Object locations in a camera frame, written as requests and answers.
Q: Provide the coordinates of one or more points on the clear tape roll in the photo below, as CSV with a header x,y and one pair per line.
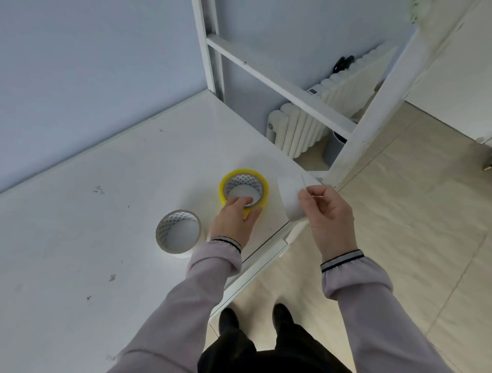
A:
x,y
163,242

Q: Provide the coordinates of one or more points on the person's left hand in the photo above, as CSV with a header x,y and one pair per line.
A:
x,y
230,223

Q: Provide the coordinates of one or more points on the person's right black shoe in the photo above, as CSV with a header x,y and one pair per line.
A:
x,y
282,315

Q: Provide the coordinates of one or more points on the person's black shoe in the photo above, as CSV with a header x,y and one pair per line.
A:
x,y
228,321
282,315

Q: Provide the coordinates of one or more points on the person's left thumb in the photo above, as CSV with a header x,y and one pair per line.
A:
x,y
253,217

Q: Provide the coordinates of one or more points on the person's left black shoe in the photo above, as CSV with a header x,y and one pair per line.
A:
x,y
228,321

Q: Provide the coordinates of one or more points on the white radiator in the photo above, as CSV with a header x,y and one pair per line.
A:
x,y
303,130

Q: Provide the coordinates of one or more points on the white paper piece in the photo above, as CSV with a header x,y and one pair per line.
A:
x,y
288,196

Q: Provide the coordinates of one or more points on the black object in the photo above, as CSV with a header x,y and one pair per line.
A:
x,y
342,63

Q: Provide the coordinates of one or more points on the small white device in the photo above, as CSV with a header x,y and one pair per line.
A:
x,y
313,91

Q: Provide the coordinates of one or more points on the person's left forearm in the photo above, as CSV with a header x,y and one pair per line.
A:
x,y
180,307

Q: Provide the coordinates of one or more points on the person's right hand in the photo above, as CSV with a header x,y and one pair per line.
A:
x,y
330,226

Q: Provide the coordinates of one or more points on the person's right forearm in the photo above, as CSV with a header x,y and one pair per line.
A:
x,y
369,307

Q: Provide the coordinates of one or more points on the white metal frame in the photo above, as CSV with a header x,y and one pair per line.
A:
x,y
269,77

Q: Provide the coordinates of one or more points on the yellow tape roll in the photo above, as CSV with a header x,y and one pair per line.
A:
x,y
224,184

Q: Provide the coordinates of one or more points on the person's black trousers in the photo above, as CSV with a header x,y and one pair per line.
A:
x,y
276,353

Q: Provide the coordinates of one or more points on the person's right thumb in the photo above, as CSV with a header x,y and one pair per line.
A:
x,y
305,207

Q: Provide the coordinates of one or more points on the grey pipe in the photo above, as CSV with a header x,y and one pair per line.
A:
x,y
331,151

